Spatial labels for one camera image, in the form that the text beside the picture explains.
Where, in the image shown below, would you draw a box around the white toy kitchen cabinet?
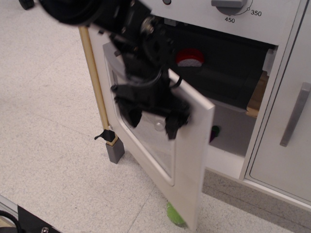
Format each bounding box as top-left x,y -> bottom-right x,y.
79,0 -> 311,211

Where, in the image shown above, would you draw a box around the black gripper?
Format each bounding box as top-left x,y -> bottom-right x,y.
111,70 -> 190,140

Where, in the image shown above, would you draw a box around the black clamp lever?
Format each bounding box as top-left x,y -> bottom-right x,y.
94,129 -> 116,142

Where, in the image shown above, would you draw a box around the black cable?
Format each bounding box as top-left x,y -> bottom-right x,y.
0,210 -> 20,233

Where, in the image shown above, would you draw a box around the round oven button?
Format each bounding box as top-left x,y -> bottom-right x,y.
162,0 -> 172,5

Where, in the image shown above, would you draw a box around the grey oven tray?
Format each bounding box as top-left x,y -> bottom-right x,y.
166,23 -> 274,110

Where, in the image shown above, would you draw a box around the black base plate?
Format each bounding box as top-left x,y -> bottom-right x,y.
17,205 -> 61,233

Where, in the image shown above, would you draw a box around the red white toy sushi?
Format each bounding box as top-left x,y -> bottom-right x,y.
175,48 -> 205,67

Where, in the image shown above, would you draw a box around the aluminium frame rail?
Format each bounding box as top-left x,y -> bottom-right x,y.
0,195 -> 18,219

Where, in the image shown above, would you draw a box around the green toy cabbage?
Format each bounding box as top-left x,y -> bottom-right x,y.
166,202 -> 187,227

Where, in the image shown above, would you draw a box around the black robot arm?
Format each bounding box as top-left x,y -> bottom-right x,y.
41,0 -> 190,140

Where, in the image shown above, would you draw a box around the black caster wheel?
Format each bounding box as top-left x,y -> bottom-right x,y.
19,0 -> 35,10

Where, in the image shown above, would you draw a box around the grey cabinet leg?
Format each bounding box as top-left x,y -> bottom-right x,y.
106,136 -> 125,164

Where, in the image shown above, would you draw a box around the purple toy eggplant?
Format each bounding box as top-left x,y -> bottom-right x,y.
210,125 -> 220,142

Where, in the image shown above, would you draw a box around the white oven door with window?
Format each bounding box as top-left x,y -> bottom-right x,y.
88,29 -> 215,232

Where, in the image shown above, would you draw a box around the grey temperature knob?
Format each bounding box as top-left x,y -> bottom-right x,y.
211,0 -> 247,16

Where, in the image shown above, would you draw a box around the silver cabinet door handle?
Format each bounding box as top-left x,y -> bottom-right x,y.
280,82 -> 311,147

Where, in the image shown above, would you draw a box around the white right cabinet door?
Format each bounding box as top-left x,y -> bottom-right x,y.
250,14 -> 311,203

